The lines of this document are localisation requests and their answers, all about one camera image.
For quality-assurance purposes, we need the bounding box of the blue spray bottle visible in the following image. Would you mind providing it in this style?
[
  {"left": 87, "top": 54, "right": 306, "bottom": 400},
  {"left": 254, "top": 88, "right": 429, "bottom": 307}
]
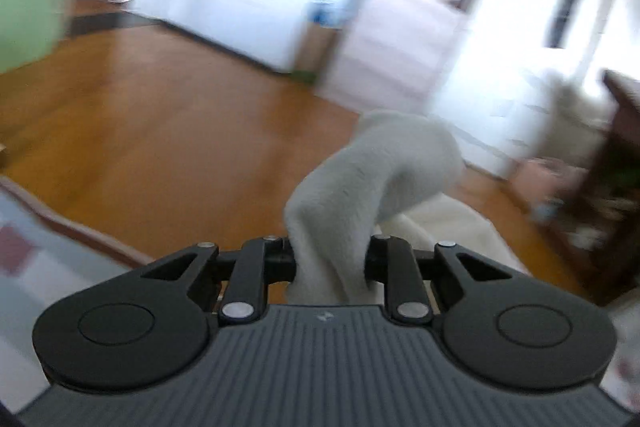
[{"left": 530, "top": 198, "right": 563, "bottom": 225}]

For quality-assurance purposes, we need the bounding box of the white fleece zip hoodie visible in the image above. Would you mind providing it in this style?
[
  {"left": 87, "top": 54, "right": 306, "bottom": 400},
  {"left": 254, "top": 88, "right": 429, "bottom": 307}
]
[{"left": 284, "top": 111, "right": 632, "bottom": 426}]

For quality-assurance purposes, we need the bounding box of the cardboard box with green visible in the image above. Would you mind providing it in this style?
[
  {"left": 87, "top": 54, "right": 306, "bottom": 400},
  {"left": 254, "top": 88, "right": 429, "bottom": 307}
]
[{"left": 293, "top": 1, "right": 342, "bottom": 83}]

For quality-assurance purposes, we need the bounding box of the pink small suitcase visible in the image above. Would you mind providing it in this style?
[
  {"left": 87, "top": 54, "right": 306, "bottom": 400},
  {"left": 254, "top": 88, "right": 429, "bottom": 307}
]
[{"left": 506, "top": 157, "right": 587, "bottom": 208}]

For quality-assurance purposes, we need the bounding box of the dark wooden desk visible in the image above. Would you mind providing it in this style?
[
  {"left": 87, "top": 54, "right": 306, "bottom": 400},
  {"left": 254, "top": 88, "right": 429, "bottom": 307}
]
[{"left": 544, "top": 70, "right": 639, "bottom": 306}]

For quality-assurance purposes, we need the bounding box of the white drawer cabinet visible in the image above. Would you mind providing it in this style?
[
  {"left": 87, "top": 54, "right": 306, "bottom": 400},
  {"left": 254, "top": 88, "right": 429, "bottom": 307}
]
[{"left": 426, "top": 0, "right": 602, "bottom": 178}]

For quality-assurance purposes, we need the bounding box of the checkered grey pink rug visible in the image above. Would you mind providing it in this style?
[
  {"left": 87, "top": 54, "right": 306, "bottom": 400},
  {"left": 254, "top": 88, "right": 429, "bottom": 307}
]
[{"left": 1, "top": 176, "right": 151, "bottom": 413}]

